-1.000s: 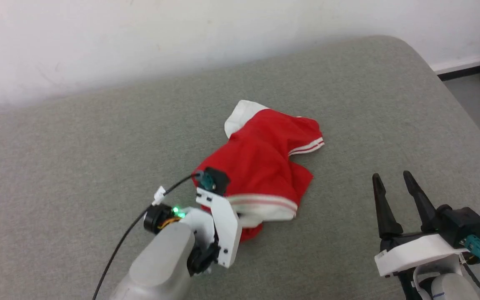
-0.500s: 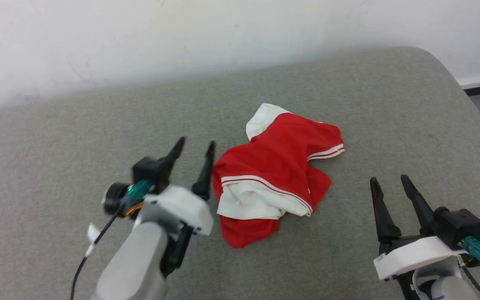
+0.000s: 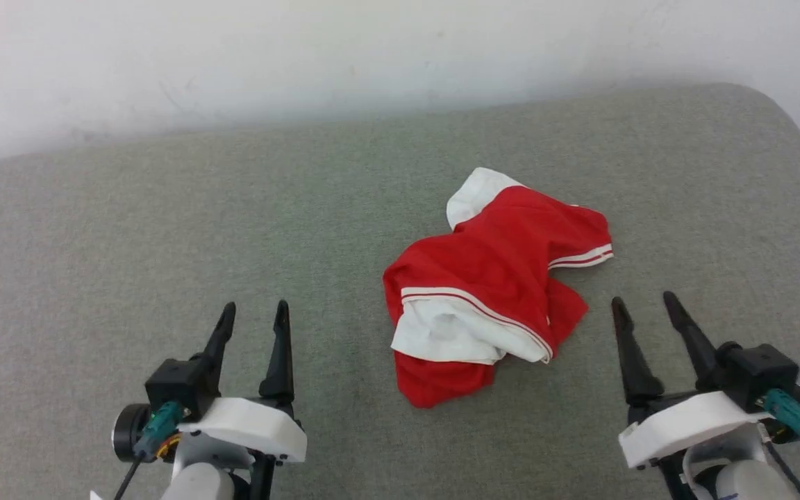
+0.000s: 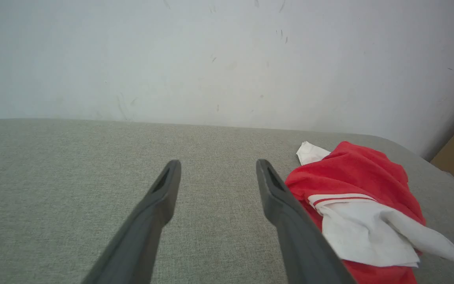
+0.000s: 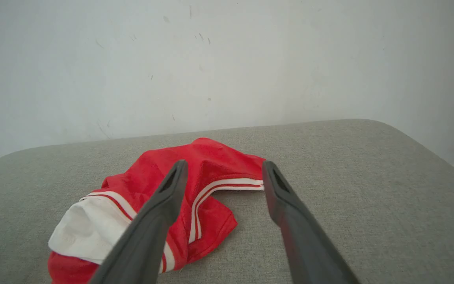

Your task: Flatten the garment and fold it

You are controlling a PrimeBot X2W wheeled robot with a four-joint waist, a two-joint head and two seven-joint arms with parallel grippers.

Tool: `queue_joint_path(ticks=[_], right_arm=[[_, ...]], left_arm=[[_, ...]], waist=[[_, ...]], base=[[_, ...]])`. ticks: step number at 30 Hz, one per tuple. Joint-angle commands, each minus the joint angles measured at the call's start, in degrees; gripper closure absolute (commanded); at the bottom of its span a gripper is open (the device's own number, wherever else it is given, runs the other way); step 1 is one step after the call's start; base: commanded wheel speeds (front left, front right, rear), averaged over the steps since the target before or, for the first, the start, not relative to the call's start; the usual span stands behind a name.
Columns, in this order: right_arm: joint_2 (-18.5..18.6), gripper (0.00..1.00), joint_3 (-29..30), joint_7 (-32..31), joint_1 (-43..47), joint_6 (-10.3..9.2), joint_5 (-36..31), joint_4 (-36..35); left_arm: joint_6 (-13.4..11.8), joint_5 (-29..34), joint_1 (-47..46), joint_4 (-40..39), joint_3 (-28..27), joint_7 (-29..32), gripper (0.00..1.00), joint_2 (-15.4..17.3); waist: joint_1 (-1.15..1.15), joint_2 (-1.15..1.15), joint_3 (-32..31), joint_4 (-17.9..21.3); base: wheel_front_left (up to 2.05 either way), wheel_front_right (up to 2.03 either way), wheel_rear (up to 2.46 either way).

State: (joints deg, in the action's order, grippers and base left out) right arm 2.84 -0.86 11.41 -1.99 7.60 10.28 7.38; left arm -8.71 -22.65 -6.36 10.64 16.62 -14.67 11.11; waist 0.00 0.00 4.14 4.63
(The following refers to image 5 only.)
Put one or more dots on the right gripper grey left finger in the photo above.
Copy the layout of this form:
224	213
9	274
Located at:
148	232

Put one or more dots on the red white basketball jersey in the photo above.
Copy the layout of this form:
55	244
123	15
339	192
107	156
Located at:
215	165

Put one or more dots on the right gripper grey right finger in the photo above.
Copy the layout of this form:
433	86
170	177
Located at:
306	244

